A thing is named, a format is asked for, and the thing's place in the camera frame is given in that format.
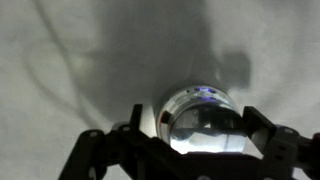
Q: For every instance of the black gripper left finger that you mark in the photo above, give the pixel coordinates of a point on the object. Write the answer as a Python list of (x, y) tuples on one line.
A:
[(133, 150)]

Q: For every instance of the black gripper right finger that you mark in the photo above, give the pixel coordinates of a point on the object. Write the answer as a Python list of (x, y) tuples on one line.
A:
[(258, 126)]

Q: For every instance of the shiny metal round container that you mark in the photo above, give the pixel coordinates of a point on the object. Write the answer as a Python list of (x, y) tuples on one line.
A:
[(185, 96)]

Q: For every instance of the white wrinkled cloth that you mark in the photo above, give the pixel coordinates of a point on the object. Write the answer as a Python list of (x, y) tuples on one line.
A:
[(50, 66)]

